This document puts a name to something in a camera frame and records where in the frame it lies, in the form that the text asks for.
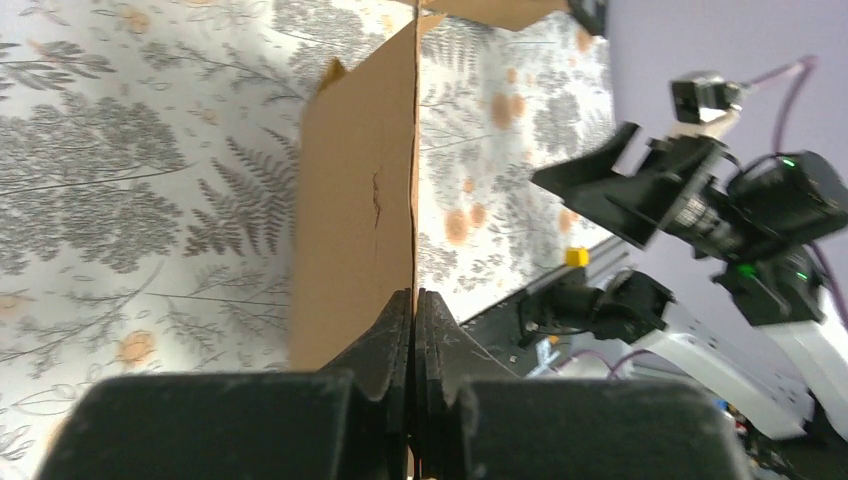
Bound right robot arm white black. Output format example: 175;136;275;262
531;123;847;445

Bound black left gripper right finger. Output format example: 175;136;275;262
414;291;751;479

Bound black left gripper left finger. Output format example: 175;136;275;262
38;290;412;479

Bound floral patterned table mat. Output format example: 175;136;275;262
1;1;612;479

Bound cardboard box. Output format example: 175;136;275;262
288;1;563;371

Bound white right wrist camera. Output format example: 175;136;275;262
669;71;746;140

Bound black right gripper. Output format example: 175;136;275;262
531;122;762;259

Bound yellow green small tool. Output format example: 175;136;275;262
563;247;590;268

